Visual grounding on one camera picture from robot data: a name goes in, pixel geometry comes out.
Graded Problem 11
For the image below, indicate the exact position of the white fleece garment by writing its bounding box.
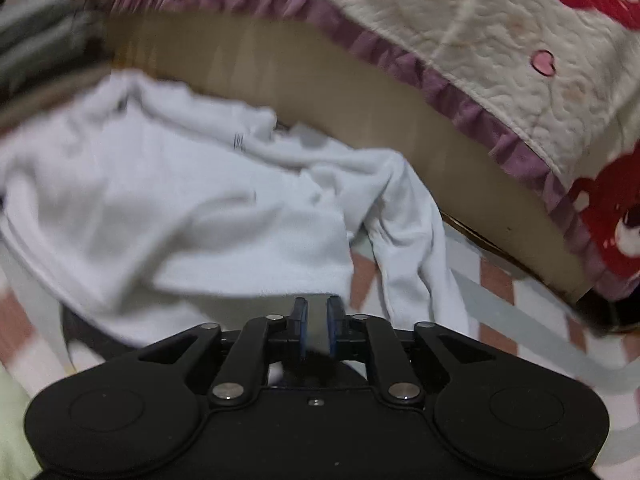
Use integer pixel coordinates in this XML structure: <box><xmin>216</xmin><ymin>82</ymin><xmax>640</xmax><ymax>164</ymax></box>
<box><xmin>1</xmin><ymin>70</ymin><xmax>469</xmax><ymax>346</ymax></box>

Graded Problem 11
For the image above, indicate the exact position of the stack of folded grey clothes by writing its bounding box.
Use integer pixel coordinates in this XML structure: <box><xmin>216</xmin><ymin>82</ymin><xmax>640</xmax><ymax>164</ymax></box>
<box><xmin>1</xmin><ymin>0</ymin><xmax>111</xmax><ymax>132</ymax></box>

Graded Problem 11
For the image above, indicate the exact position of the light green garment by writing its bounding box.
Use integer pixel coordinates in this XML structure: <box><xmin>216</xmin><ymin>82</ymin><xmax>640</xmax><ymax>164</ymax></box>
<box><xmin>0</xmin><ymin>366</ymin><xmax>41</xmax><ymax>480</ymax></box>

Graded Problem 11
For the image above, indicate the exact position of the white quilt with red bears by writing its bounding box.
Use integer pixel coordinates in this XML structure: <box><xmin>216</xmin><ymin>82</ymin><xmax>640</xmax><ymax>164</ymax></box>
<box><xmin>96</xmin><ymin>0</ymin><xmax>639</xmax><ymax>300</ymax></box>

